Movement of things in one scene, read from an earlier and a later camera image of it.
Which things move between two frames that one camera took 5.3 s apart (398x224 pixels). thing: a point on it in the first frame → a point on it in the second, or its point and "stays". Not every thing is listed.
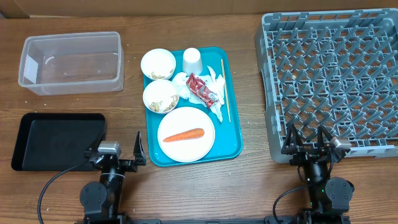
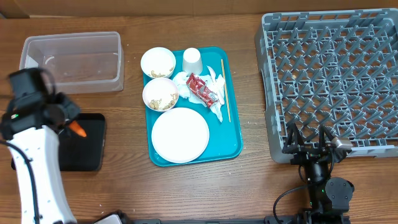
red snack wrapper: (199, 88) stays
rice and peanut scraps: (155, 106) stays
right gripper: (305, 152) stays
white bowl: (158, 64) stays
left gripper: (140, 158) → (73, 109)
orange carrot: (191, 134) → (75, 126)
